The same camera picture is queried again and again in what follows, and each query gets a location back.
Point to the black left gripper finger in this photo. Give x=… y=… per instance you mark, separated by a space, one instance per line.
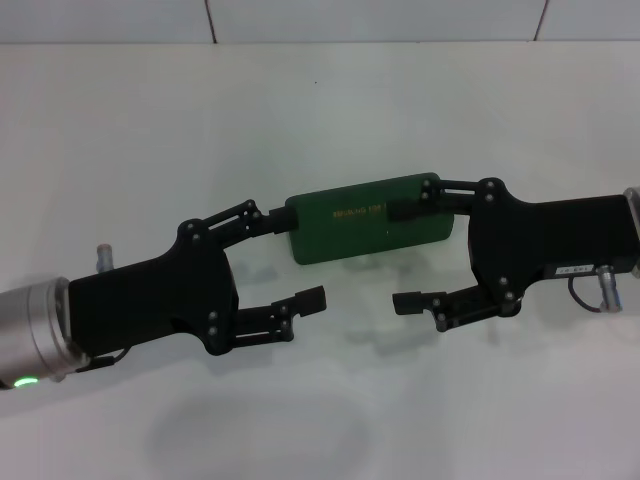
x=310 y=300

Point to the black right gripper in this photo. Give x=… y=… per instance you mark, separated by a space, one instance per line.
x=540 y=235

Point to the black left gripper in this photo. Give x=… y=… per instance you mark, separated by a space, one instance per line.
x=150 y=295

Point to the green glasses case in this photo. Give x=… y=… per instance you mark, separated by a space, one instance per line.
x=350 y=235

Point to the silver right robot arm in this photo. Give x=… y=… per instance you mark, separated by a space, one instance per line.
x=636 y=210

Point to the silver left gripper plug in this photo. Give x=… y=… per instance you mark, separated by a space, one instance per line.
x=105 y=256

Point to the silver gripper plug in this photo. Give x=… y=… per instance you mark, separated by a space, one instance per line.
x=105 y=256
x=610 y=290

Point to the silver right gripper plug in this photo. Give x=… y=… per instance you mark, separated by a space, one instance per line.
x=610 y=290

